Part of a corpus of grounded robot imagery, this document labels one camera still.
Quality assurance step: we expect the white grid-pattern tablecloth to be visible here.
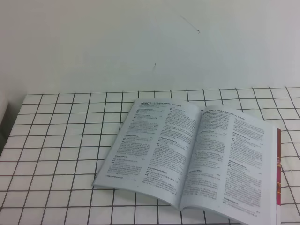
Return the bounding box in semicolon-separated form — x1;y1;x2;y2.
0;87;300;225

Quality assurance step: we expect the white paperback book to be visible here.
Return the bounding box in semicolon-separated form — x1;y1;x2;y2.
93;98;281;225

